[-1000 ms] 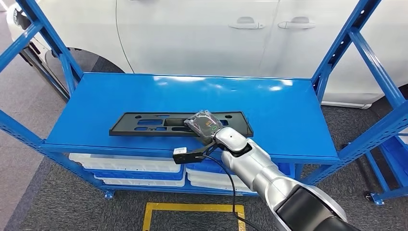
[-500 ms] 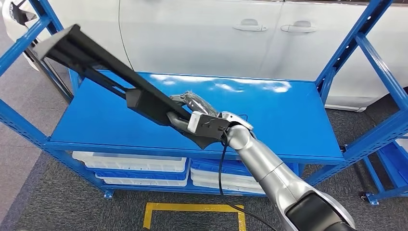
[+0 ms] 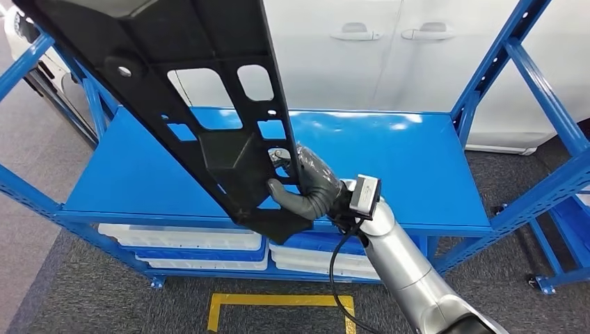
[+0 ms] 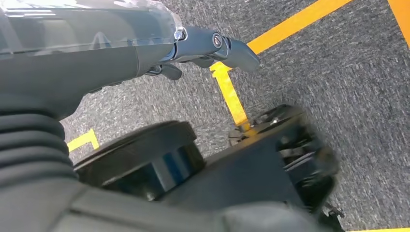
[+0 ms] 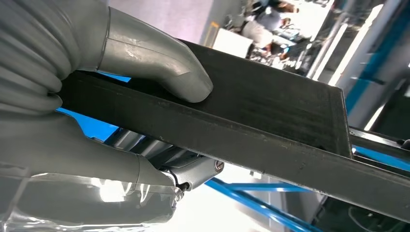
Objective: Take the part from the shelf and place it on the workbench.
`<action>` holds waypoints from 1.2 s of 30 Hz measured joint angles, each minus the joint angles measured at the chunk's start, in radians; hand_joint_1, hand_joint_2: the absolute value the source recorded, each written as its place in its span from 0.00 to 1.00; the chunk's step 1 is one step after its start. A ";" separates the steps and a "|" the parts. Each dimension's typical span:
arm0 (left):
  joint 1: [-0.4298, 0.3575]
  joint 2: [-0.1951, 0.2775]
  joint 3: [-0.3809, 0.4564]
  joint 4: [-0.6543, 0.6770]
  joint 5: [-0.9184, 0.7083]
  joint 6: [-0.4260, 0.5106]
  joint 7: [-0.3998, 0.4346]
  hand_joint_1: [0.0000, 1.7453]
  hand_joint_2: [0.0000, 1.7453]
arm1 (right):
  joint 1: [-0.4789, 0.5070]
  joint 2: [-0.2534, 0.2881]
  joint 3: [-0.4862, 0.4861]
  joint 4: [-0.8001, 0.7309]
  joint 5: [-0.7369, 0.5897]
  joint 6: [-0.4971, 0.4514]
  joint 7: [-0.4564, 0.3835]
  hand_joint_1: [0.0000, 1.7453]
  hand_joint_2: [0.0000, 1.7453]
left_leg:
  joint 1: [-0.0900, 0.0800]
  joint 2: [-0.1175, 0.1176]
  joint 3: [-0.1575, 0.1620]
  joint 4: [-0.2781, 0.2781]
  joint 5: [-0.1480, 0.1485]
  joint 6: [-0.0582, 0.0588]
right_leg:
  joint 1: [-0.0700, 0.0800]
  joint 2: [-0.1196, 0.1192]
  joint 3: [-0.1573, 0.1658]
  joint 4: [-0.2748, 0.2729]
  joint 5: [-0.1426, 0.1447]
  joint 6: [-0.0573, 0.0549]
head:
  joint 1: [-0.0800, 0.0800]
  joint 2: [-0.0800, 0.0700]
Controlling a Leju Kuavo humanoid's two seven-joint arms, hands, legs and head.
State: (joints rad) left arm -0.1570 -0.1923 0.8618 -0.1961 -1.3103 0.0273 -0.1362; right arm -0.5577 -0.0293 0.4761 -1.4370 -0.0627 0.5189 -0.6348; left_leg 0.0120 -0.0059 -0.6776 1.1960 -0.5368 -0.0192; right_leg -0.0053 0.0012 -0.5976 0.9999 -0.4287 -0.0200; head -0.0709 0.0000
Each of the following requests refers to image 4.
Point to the yellow floor tape square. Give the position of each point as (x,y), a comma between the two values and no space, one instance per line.
(230,96)

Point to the black robot mobile base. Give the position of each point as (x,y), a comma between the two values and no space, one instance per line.
(243,173)

